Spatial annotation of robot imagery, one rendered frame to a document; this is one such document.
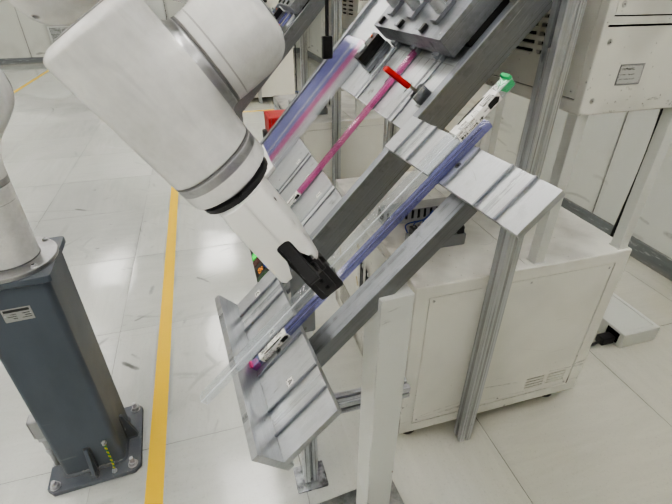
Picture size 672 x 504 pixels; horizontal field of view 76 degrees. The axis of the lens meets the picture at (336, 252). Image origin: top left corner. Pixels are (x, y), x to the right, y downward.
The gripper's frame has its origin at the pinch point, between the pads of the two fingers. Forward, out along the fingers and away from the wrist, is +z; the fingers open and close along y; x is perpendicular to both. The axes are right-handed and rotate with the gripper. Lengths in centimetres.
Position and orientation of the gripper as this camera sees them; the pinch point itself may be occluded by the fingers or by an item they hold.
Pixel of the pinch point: (320, 275)
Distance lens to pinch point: 49.8
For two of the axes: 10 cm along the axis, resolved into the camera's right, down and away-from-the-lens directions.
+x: 7.8, -6.2, -0.4
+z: 5.1, 6.1, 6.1
